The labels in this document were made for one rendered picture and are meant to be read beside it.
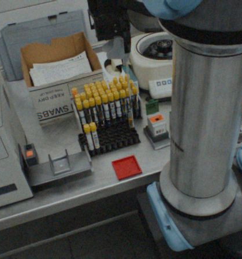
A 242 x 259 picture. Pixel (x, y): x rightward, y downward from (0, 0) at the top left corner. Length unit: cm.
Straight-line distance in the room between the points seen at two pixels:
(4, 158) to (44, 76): 51
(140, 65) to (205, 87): 81
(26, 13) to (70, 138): 51
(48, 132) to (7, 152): 32
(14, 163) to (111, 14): 41
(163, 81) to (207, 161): 76
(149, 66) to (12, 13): 53
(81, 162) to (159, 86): 39
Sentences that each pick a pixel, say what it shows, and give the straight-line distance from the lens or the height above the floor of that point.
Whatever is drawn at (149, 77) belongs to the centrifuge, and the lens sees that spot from 117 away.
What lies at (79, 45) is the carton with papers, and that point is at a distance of 136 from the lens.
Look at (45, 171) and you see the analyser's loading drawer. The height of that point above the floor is 91.
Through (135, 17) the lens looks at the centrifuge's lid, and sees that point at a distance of 139.
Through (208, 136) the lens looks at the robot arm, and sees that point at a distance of 40.
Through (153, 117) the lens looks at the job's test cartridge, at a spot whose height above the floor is 95.
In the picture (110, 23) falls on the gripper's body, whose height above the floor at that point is 126.
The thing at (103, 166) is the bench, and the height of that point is 87.
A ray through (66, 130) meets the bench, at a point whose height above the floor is 88.
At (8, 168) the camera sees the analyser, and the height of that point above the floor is 100.
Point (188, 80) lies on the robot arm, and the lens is 36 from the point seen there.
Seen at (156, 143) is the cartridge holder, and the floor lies 89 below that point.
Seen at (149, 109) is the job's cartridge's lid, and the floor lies 97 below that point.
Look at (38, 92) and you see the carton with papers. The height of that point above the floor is 100.
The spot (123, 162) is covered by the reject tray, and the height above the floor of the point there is 88.
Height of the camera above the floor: 160
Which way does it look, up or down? 41 degrees down
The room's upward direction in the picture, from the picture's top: 8 degrees counter-clockwise
